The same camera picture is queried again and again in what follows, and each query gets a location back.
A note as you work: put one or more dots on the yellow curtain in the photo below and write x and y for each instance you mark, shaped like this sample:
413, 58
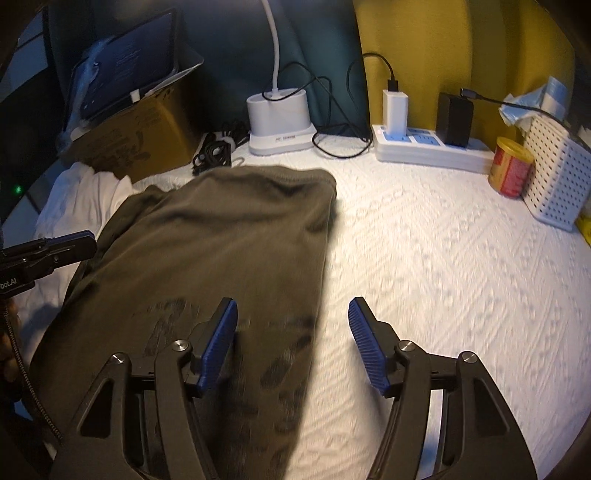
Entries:
493, 47

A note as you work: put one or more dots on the teal curtain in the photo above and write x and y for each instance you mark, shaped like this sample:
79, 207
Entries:
320, 49

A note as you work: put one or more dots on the white perforated basket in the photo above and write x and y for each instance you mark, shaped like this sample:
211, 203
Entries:
559, 181

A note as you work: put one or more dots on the white power strip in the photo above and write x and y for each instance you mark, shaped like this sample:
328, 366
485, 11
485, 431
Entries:
424, 147

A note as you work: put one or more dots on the red tin can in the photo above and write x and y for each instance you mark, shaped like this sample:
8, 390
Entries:
510, 168

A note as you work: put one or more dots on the white cloth garment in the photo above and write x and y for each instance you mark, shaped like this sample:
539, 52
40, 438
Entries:
80, 199

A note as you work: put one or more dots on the black charger adapter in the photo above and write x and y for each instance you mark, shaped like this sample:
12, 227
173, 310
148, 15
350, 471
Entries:
454, 119

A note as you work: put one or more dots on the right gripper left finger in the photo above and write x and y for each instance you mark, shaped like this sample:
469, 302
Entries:
211, 345

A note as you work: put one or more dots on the white desk lamp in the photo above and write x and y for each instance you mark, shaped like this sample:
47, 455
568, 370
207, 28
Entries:
279, 119

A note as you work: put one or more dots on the yellow snack bag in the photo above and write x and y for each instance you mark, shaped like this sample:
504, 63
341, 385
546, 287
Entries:
583, 224

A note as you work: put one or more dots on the brown t-shirt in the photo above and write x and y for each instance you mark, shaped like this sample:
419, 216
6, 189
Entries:
255, 234

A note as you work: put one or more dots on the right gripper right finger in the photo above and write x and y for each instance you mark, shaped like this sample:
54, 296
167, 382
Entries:
376, 343

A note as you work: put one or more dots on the white charger adapter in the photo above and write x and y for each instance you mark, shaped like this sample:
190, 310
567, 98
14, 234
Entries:
395, 113

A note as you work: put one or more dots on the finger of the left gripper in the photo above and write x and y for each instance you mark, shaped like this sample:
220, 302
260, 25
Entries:
52, 253

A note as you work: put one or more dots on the tablet computer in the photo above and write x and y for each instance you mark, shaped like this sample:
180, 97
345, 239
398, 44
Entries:
134, 61

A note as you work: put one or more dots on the cardboard box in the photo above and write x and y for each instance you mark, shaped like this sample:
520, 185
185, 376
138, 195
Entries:
151, 137

